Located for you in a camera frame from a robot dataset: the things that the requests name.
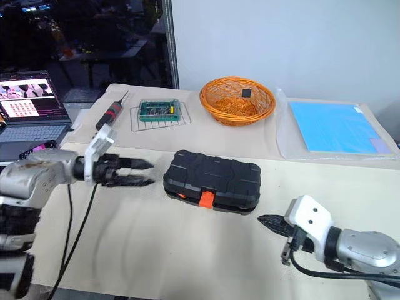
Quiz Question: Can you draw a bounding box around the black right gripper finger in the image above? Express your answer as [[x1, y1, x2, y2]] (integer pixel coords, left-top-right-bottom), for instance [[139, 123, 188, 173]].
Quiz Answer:
[[265, 222, 296, 241], [257, 214, 287, 228]]

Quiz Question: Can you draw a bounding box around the open laptop computer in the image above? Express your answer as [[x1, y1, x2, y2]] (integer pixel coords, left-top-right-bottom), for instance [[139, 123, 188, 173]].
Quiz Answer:
[[0, 69, 74, 145]]

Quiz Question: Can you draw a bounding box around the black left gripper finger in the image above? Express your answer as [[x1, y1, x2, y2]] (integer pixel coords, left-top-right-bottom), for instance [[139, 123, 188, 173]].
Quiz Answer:
[[119, 157, 156, 171], [108, 174, 156, 189]]

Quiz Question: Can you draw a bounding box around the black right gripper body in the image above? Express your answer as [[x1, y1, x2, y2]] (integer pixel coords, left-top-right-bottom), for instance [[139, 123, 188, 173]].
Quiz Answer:
[[280, 226, 314, 267]]

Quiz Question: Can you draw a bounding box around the green circuit board box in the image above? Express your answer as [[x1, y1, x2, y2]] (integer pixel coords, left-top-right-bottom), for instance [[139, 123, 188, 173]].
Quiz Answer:
[[137, 97, 182, 123]]

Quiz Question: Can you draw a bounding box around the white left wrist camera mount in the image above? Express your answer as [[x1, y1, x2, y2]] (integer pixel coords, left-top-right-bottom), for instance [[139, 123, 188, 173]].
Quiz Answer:
[[83, 122, 118, 184]]

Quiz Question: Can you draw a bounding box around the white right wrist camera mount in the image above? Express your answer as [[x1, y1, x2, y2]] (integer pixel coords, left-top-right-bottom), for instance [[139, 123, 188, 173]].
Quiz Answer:
[[283, 194, 333, 264]]

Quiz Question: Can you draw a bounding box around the metal window frame post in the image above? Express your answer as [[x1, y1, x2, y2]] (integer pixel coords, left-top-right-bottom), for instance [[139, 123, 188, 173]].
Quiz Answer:
[[161, 0, 181, 90]]

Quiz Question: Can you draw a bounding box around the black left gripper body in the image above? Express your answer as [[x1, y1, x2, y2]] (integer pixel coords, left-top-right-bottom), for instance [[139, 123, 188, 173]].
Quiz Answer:
[[92, 152, 125, 188]]

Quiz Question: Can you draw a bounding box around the blue board in plastic bag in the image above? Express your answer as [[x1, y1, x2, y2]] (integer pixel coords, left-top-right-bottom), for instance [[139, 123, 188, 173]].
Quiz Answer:
[[276, 87, 399, 161]]

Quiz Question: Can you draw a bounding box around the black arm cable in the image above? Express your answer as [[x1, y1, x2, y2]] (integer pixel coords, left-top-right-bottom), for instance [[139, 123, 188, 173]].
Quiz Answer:
[[49, 182, 99, 300], [288, 246, 400, 286]]

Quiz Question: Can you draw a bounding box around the dark background table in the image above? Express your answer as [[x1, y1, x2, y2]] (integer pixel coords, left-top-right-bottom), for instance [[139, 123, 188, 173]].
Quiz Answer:
[[57, 37, 149, 90]]

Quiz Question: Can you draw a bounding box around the black smartphone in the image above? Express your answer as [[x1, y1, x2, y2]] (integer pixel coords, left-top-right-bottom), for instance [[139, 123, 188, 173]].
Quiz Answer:
[[19, 140, 59, 161]]

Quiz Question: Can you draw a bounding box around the beige table cover sheet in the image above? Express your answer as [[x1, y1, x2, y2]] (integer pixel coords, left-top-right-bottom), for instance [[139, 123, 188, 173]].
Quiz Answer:
[[31, 142, 400, 300], [60, 82, 400, 172]]

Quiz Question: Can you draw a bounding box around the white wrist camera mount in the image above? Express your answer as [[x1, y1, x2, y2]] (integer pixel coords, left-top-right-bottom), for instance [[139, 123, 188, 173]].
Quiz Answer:
[[83, 122, 118, 184], [283, 194, 333, 264]]

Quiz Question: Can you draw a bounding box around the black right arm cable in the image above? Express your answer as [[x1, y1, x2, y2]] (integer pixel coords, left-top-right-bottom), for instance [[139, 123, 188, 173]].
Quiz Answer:
[[288, 246, 400, 286]]

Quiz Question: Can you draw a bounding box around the black plastic tool case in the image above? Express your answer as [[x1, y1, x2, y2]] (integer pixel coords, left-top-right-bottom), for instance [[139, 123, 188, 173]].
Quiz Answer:
[[162, 149, 262, 216]]

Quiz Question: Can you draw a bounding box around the orange woven basket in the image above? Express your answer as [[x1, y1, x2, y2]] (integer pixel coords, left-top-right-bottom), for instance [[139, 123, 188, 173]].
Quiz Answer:
[[199, 76, 277, 127]]

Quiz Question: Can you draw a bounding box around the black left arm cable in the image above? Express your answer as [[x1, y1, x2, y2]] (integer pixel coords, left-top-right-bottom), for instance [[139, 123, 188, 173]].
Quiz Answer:
[[49, 182, 99, 300]]

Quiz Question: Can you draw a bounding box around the metal wire rack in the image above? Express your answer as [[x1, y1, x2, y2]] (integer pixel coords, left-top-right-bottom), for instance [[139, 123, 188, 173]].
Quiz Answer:
[[129, 102, 193, 134]]

